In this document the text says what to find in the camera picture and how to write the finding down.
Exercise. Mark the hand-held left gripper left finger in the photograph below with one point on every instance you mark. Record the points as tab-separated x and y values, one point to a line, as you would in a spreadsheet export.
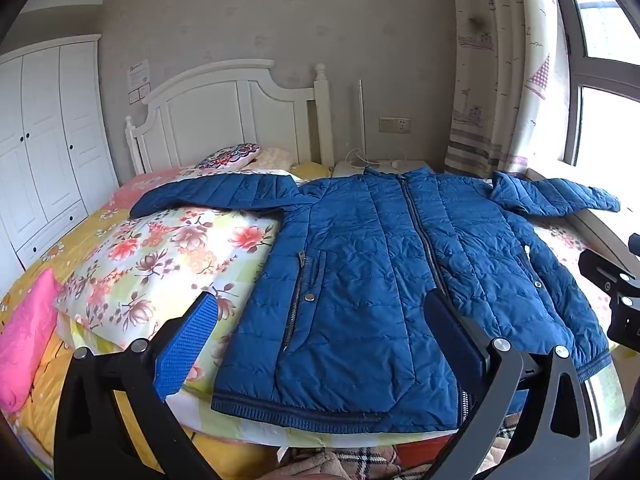
186	345

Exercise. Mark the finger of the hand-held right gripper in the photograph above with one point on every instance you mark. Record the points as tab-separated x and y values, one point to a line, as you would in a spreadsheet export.
631	410
622	305

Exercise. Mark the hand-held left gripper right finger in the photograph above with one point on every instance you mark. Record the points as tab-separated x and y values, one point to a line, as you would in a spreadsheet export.
450	335

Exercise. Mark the blue quilted jacket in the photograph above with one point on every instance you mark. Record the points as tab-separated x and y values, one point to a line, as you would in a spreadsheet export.
360	260

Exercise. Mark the window sill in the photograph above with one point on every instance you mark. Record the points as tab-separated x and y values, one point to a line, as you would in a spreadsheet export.
595	230

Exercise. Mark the yellow floral bed sheet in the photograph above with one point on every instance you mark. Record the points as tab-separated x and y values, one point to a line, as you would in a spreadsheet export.
60	355

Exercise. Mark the plaid blanket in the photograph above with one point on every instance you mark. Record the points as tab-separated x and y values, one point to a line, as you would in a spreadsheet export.
360	462

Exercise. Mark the pink pillow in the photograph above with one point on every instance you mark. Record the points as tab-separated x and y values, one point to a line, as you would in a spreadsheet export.
25	340

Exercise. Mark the white nightstand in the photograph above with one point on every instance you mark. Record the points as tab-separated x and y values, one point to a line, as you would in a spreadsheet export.
380	166

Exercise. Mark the purple patterned pillow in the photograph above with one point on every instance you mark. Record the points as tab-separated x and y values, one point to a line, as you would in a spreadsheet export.
230	155

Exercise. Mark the window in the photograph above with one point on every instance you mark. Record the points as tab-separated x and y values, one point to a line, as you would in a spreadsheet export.
605	110

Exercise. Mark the cream pillow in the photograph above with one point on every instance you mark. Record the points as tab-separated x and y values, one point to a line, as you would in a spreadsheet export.
272	157

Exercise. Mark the yellow cushion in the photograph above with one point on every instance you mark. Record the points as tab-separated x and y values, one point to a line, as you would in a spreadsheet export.
307	169

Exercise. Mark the white wardrobe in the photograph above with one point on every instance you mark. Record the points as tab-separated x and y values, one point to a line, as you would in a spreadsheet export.
45	150

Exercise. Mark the white wooden headboard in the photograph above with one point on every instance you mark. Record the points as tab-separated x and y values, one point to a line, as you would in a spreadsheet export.
225	105

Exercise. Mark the printed curtain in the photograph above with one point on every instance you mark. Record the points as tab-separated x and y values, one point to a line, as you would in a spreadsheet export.
500	60

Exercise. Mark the wall outlet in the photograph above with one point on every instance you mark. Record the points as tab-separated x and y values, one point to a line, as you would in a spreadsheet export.
394	124

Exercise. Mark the wall switches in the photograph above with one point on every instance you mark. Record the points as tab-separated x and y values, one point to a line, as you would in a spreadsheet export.
141	95

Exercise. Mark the white wall notice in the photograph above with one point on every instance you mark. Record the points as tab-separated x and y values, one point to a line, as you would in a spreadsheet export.
139	74

